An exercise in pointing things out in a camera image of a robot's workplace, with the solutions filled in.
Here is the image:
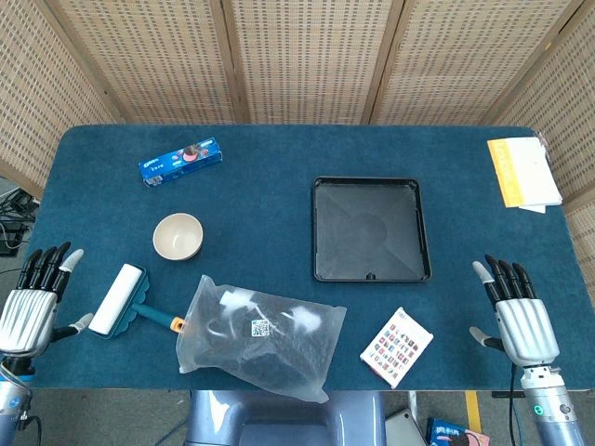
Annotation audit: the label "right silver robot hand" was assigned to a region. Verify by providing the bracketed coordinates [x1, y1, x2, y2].
[469, 254, 561, 368]

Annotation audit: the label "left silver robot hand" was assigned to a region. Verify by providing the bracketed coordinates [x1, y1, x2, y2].
[0, 241, 95, 358]

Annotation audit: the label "beige bowl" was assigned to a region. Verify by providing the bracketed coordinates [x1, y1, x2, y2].
[152, 212, 205, 261]

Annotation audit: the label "black plastic tray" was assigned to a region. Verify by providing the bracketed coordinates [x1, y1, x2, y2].
[311, 176, 433, 283]

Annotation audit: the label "teal lint roller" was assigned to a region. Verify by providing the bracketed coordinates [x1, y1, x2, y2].
[87, 262, 186, 342]

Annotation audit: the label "white box with picture grid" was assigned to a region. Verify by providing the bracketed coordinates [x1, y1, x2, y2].
[359, 306, 435, 390]

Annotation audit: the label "blue snack packet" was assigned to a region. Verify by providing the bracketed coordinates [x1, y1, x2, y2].
[425, 417, 491, 446]

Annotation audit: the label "yellow and white booklet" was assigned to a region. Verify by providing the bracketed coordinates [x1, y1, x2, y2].
[486, 135, 563, 215]

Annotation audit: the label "grey laptop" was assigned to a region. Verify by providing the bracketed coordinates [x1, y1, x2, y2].
[384, 408, 429, 446]

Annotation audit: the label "blue cookie box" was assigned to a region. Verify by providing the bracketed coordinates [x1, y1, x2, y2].
[139, 136, 224, 189]

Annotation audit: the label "frosted bag with dark cloth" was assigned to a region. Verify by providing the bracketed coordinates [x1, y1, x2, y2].
[176, 274, 348, 403]

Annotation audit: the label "blue carpet table mat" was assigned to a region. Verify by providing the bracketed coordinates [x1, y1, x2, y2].
[25, 123, 595, 391]

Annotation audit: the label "blue-grey robot torso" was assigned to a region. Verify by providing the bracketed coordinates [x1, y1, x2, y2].
[184, 388, 387, 446]

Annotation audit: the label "woven bamboo folding screen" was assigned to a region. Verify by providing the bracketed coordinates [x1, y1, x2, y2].
[0, 0, 595, 298]

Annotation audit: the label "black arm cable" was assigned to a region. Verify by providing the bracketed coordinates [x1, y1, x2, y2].
[507, 364, 518, 446]

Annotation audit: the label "black cables on floor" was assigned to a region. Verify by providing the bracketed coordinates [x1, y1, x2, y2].
[0, 185, 41, 257]

